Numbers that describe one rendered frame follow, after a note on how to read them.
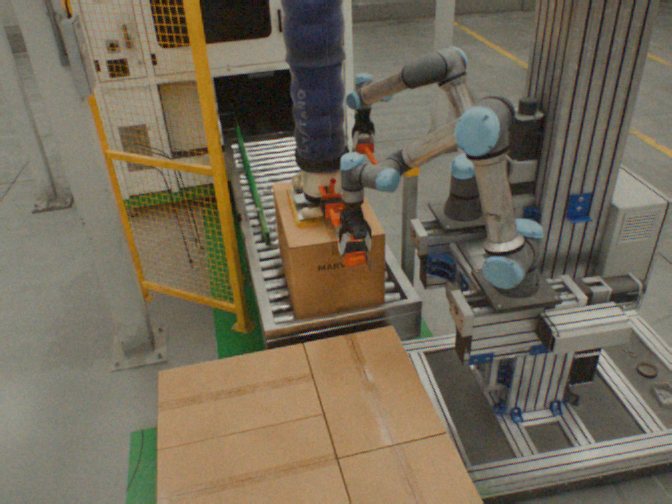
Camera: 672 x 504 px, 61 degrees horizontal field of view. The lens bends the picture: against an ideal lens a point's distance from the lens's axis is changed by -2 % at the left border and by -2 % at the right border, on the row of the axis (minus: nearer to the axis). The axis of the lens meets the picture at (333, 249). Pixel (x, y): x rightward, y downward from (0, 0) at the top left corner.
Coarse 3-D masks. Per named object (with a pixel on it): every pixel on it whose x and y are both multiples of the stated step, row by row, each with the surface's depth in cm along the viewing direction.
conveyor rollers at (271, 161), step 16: (256, 144) 428; (272, 144) 423; (288, 144) 424; (240, 160) 403; (256, 160) 405; (272, 160) 399; (288, 160) 401; (240, 176) 380; (256, 176) 382; (272, 176) 377; (288, 176) 378; (272, 192) 361; (272, 208) 347; (256, 224) 329; (272, 224) 332; (256, 240) 314; (272, 240) 316; (272, 256) 300; (272, 272) 285; (272, 288) 278; (272, 304) 264; (288, 304) 264; (288, 320) 256
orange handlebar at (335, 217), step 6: (366, 150) 271; (372, 156) 265; (372, 162) 261; (318, 186) 243; (324, 192) 237; (330, 210) 224; (330, 216) 222; (336, 216) 219; (336, 222) 216; (354, 258) 196; (360, 258) 196
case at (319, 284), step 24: (288, 216) 250; (288, 240) 234; (312, 240) 233; (336, 240) 232; (384, 240) 237; (288, 264) 246; (312, 264) 236; (336, 264) 238; (360, 264) 241; (384, 264) 243; (288, 288) 270; (312, 288) 242; (336, 288) 245; (360, 288) 248; (384, 288) 250; (312, 312) 249; (336, 312) 252
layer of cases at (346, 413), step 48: (384, 336) 243; (192, 384) 224; (240, 384) 223; (288, 384) 222; (336, 384) 221; (384, 384) 220; (192, 432) 204; (240, 432) 204; (288, 432) 203; (336, 432) 202; (384, 432) 201; (432, 432) 200; (192, 480) 188; (240, 480) 187; (288, 480) 186; (336, 480) 186; (384, 480) 185; (432, 480) 184
